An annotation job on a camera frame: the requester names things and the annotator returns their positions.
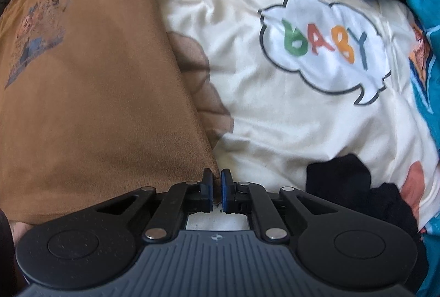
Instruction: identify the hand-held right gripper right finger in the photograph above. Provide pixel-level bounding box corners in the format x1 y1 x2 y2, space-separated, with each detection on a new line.
221 168 336 243

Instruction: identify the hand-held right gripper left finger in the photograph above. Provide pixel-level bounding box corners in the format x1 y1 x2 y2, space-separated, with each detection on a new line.
96 168 214 243

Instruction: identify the brown printed t-shirt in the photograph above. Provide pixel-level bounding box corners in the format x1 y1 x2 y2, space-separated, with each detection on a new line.
0 0 221 225

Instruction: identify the cream printed bed sheet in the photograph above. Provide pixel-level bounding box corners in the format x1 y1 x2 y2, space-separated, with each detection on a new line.
141 0 440 232

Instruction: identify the small black cloth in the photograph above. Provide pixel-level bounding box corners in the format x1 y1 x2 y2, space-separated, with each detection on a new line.
306 154 420 243

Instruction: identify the teal printed blanket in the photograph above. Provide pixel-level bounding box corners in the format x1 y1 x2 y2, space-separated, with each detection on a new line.
388 0 440 297

